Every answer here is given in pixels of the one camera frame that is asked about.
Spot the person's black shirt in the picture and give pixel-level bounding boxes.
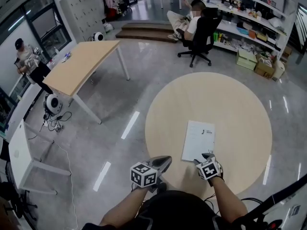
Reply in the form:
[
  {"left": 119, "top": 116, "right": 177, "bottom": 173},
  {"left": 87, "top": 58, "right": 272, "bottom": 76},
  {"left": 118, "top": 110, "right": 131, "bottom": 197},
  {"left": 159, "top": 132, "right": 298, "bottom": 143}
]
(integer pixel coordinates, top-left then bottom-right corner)
[{"left": 81, "top": 190, "right": 283, "bottom": 230}]

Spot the pale green flat box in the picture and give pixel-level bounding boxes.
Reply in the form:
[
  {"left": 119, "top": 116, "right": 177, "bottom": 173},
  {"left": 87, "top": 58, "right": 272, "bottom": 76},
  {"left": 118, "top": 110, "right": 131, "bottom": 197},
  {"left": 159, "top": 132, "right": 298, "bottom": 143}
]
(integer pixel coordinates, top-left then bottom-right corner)
[
  {"left": 235, "top": 57, "right": 256, "bottom": 71},
  {"left": 236, "top": 49, "right": 258, "bottom": 63}
]

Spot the person's left forearm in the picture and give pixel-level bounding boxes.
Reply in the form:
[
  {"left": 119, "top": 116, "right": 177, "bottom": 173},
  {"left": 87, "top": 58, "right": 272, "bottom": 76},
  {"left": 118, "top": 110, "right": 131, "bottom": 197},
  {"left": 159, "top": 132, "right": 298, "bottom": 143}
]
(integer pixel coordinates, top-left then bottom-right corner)
[{"left": 98, "top": 187, "right": 150, "bottom": 227}]

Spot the white cardboard box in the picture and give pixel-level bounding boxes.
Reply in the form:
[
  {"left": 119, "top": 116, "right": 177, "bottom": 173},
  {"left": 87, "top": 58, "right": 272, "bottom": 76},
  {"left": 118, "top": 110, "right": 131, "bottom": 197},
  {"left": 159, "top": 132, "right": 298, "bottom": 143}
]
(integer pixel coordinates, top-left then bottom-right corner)
[{"left": 272, "top": 58, "right": 287, "bottom": 82}]

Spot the person's right forearm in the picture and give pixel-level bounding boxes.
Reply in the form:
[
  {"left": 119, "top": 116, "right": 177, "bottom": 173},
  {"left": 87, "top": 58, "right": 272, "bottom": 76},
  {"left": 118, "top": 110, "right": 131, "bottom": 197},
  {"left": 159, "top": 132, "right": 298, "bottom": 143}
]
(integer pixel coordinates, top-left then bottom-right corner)
[{"left": 211, "top": 176, "right": 248, "bottom": 224}]

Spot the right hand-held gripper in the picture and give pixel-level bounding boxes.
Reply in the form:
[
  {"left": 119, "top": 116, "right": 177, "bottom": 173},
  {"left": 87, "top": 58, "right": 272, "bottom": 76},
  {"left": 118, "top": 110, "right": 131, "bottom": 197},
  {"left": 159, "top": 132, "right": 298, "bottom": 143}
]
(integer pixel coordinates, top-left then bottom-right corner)
[{"left": 193, "top": 153, "right": 224, "bottom": 187}]

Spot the white panel with black edge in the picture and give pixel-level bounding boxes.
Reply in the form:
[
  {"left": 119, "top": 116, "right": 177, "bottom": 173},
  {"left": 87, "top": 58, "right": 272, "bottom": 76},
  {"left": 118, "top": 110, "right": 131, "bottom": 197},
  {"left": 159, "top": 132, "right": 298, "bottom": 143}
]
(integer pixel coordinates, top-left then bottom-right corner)
[{"left": 239, "top": 176, "right": 307, "bottom": 230}]

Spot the white paper booklet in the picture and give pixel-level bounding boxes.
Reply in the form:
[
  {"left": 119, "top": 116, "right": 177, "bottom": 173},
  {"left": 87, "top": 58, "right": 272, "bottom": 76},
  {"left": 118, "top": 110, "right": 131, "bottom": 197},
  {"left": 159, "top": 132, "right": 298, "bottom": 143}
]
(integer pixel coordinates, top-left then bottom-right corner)
[{"left": 181, "top": 120, "right": 216, "bottom": 163}]

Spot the black cable bundle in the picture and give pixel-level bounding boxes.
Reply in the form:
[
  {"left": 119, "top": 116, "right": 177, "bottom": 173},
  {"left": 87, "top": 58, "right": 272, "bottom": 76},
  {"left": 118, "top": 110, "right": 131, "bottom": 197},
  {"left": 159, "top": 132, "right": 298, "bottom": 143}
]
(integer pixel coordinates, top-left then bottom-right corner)
[{"left": 39, "top": 111, "right": 73, "bottom": 133}]

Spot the brown cardboard box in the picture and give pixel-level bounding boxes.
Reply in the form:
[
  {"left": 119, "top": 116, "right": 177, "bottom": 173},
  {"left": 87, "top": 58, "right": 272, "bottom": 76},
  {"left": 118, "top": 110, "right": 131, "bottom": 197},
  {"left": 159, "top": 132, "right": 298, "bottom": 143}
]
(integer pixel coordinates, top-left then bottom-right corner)
[{"left": 254, "top": 54, "right": 277, "bottom": 80}]

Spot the black office chair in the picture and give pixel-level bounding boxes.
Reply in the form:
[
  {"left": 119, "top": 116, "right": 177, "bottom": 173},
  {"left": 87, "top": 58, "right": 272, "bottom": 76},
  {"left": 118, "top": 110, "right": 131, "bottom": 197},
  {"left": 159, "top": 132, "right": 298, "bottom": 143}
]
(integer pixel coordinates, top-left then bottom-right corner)
[
  {"left": 176, "top": 8, "right": 223, "bottom": 68},
  {"left": 0, "top": 161, "right": 38, "bottom": 227}
]

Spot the red bag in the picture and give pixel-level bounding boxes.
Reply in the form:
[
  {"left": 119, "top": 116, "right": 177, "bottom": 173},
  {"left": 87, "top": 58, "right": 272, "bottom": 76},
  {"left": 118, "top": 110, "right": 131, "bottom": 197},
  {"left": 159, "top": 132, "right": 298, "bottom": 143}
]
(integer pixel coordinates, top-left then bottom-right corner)
[{"left": 106, "top": 7, "right": 118, "bottom": 19}]

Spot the white floor cable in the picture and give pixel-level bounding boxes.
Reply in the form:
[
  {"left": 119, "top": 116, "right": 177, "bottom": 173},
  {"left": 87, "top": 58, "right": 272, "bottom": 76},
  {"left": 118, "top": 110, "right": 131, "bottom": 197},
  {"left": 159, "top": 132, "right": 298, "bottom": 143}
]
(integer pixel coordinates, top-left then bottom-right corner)
[{"left": 53, "top": 140, "right": 79, "bottom": 228}]

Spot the white shelving unit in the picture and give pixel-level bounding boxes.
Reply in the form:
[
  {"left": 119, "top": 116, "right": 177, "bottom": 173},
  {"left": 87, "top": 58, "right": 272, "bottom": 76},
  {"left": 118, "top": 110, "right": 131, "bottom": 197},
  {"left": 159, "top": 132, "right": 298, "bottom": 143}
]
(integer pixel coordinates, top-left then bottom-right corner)
[{"left": 197, "top": 0, "right": 297, "bottom": 55}]

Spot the round wooden table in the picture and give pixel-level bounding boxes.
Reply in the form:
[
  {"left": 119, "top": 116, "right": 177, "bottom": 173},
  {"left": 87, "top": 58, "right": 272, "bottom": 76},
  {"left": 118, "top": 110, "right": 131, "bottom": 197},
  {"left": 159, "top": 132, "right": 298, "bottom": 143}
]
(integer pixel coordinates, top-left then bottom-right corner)
[{"left": 144, "top": 71, "right": 273, "bottom": 200}]

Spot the wooden step platform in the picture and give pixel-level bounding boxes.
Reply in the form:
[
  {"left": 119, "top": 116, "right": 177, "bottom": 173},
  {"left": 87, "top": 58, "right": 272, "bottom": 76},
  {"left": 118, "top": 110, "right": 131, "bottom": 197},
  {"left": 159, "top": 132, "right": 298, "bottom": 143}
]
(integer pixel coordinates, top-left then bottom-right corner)
[{"left": 115, "top": 22, "right": 179, "bottom": 43}]

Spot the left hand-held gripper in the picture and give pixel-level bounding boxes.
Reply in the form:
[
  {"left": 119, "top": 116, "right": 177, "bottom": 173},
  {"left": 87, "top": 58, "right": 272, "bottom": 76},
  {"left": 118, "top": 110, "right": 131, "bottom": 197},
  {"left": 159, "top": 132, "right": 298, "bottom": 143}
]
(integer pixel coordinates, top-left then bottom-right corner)
[{"left": 130, "top": 155, "right": 173, "bottom": 194}]

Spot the rectangular wooden table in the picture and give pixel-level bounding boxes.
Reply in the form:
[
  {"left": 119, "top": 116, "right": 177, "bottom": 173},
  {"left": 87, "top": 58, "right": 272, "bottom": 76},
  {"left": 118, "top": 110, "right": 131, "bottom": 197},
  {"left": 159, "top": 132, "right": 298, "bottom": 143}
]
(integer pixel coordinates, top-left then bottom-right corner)
[{"left": 42, "top": 40, "right": 131, "bottom": 125}]

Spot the white round cable reel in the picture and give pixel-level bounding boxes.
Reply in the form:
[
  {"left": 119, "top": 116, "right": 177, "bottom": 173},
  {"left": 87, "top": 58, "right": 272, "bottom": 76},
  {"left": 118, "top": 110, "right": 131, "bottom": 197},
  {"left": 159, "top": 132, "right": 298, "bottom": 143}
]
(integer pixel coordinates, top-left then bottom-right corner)
[
  {"left": 43, "top": 93, "right": 64, "bottom": 116},
  {"left": 92, "top": 31, "right": 105, "bottom": 42}
]

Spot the white desk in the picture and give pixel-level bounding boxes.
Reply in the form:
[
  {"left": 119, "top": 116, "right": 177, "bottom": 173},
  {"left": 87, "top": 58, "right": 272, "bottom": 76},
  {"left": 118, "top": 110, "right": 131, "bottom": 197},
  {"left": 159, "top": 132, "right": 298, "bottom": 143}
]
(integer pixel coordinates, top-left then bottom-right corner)
[{"left": 8, "top": 118, "right": 72, "bottom": 196}]

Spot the black framed glass partition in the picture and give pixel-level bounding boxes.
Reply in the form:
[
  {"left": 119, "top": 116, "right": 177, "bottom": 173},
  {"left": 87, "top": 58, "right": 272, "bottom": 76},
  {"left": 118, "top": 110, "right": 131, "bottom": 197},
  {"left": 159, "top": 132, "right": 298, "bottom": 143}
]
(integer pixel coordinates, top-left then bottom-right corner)
[{"left": 0, "top": 0, "right": 73, "bottom": 98}]

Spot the grey locker cabinet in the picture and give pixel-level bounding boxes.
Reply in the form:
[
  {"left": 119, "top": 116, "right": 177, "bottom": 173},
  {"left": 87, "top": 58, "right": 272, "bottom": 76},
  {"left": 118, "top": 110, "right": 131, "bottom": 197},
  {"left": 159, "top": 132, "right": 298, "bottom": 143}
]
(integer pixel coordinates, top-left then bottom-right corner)
[{"left": 59, "top": 0, "right": 106, "bottom": 42}]

